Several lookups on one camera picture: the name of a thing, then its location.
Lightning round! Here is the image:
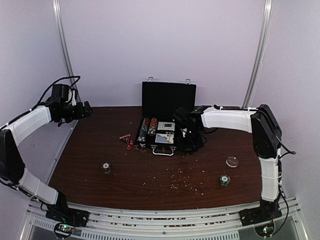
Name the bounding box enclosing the row of poker chips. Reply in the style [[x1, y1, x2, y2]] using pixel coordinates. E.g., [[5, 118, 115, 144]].
[[137, 118, 150, 143], [147, 118, 158, 136]]

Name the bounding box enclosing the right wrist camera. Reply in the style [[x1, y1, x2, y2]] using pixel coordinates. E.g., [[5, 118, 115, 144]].
[[172, 107, 190, 129]]

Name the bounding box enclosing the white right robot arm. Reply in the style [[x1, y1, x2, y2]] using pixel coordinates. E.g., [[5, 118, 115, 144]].
[[172, 104, 282, 221]]

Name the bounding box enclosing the left aluminium frame post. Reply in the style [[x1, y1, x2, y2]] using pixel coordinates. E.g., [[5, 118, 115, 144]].
[[52, 0, 81, 104]]

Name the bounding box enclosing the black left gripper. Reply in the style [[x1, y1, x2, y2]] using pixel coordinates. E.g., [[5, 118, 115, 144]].
[[58, 101, 93, 123]]

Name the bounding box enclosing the left row of poker chips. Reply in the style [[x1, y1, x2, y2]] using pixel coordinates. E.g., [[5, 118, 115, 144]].
[[137, 118, 150, 143]]

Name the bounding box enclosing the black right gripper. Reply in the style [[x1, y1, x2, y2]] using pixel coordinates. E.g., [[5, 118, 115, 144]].
[[178, 128, 204, 154]]

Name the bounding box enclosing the green right poker chip stack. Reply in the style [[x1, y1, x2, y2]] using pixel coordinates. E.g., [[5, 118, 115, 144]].
[[219, 175, 231, 187]]

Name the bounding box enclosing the aluminium frame post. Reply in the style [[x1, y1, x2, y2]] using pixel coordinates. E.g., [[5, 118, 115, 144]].
[[242, 0, 274, 109], [52, 0, 81, 104]]

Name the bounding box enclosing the right aluminium frame post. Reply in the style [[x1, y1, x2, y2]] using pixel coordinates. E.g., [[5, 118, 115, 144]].
[[242, 0, 274, 109]]

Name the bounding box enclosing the clear round dealer button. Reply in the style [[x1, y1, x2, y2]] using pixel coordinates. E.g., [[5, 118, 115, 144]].
[[225, 156, 239, 168]]

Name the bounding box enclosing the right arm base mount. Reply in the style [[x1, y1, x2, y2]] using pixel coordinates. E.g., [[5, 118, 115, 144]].
[[239, 197, 283, 238]]

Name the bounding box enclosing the right row of poker chips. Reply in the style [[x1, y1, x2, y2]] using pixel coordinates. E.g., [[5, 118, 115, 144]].
[[147, 118, 158, 136]]

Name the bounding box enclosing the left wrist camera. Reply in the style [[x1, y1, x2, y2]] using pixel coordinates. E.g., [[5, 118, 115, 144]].
[[50, 84, 77, 105]]

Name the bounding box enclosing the black poker set case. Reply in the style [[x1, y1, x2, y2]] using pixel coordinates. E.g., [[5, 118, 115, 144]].
[[134, 79, 197, 157]]

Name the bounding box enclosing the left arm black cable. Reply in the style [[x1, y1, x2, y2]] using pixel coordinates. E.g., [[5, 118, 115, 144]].
[[36, 75, 81, 106]]

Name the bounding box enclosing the blue yellow card deck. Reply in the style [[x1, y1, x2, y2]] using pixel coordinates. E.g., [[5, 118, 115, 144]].
[[155, 133, 174, 144]]

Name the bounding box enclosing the white card deck box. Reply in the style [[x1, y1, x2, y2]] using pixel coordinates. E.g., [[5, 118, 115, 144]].
[[157, 121, 175, 132]]

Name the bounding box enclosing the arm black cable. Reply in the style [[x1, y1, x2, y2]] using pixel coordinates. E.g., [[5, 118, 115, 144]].
[[273, 129, 297, 237], [36, 75, 81, 106]]

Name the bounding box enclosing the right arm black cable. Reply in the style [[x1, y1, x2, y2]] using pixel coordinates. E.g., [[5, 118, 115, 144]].
[[273, 129, 297, 237]]

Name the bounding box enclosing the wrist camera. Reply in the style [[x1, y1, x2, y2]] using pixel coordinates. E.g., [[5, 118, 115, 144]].
[[50, 84, 77, 105], [172, 107, 190, 129]]

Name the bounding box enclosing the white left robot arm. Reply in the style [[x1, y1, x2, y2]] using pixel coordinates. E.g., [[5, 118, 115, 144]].
[[0, 101, 92, 222]]

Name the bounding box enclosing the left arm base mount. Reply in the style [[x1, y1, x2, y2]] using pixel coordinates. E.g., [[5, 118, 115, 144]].
[[43, 192, 90, 240]]

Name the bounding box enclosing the triangular all-in button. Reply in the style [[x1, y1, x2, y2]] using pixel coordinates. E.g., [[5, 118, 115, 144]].
[[119, 134, 131, 143]]

